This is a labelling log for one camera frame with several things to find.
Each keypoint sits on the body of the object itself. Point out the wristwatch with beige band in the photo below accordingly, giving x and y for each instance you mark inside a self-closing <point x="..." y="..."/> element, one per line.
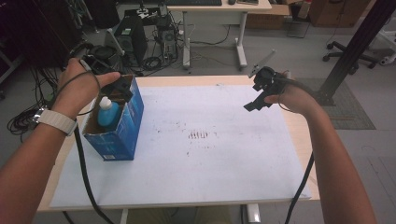
<point x="57" y="121"/>

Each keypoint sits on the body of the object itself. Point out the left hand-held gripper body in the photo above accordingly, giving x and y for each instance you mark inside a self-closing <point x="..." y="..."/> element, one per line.
<point x="104" y="60"/>

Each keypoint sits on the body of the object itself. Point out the black metal beam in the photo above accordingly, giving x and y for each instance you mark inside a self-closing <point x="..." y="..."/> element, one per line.
<point x="355" y="49"/>

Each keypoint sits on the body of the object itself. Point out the blue cardboard box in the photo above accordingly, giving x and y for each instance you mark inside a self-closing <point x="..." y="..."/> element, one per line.
<point x="124" y="137"/>

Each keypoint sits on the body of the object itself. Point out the black computer mouse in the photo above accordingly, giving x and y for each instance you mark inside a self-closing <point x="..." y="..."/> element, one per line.
<point x="232" y="2"/>

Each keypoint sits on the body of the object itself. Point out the blue bottle with white cap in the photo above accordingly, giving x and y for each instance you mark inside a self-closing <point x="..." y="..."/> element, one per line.
<point x="108" y="115"/>

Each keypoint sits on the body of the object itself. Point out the wooden cabinet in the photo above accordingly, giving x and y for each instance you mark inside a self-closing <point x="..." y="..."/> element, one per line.
<point x="339" y="12"/>

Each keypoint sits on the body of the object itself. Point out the large black computer tower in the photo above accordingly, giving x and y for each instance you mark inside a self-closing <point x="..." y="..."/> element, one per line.
<point x="134" y="40"/>

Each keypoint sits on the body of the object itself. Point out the small black computer tower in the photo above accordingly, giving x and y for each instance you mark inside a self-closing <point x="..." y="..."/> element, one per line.
<point x="168" y="42"/>

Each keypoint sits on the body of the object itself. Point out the person's left hand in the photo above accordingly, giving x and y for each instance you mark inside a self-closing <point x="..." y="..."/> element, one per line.
<point x="76" y="90"/>

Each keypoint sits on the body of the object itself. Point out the white paper mat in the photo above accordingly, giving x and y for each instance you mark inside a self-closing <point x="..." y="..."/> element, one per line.
<point x="218" y="168"/>

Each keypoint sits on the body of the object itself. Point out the dark curtain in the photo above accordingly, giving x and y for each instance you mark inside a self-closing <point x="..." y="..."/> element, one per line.
<point x="40" y="34"/>

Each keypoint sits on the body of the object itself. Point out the grey floor mat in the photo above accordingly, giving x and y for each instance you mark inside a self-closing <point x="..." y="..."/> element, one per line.
<point x="348" y="109"/>

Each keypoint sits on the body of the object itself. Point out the person's right hand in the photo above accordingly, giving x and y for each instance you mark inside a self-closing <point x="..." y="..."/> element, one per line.
<point x="295" y="98"/>

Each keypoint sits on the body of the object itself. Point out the black office chair base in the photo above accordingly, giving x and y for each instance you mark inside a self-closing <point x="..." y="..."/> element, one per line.
<point x="351" y="56"/>

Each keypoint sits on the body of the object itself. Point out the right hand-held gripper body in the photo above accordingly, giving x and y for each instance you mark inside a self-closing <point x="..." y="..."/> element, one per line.
<point x="269" y="81"/>

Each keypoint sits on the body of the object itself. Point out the white table leg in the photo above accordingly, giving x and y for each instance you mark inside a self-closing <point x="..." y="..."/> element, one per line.
<point x="253" y="214"/>

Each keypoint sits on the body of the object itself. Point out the brown cardboard box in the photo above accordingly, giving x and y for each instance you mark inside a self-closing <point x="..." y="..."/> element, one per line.
<point x="267" y="17"/>

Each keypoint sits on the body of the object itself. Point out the white office desk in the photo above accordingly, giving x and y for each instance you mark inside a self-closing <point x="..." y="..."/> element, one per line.
<point x="218" y="7"/>

